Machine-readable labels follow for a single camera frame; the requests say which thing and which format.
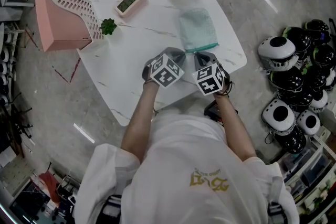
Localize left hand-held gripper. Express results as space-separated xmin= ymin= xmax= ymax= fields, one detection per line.
xmin=142 ymin=47 xmax=187 ymax=89

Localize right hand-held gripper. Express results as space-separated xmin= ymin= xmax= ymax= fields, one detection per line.
xmin=192 ymin=51 xmax=231 ymax=97

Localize green mesh zip pouch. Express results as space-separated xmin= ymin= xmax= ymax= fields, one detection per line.
xmin=178 ymin=7 xmax=220 ymax=54

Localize person's right forearm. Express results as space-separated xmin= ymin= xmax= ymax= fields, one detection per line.
xmin=213 ymin=92 xmax=258 ymax=162

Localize person's left forearm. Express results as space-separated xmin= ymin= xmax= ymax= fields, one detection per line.
xmin=120 ymin=83 xmax=160 ymax=165

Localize black waist device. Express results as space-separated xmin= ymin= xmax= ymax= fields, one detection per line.
xmin=204 ymin=100 xmax=224 ymax=124

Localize pink digital clock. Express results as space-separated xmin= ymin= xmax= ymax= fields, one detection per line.
xmin=114 ymin=0 xmax=146 ymax=18

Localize small green succulent plant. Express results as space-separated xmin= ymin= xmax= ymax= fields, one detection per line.
xmin=99 ymin=18 xmax=118 ymax=36

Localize pile of black and white helmets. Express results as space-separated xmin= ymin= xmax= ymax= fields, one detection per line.
xmin=257 ymin=18 xmax=336 ymax=155

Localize person's white shirt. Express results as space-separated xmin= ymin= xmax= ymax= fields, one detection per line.
xmin=73 ymin=110 xmax=300 ymax=224

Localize clear plastic storage drawers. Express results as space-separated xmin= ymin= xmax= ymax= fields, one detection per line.
xmin=277 ymin=136 xmax=336 ymax=224

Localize red cloth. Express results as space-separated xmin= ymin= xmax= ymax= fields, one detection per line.
xmin=38 ymin=172 xmax=61 ymax=204

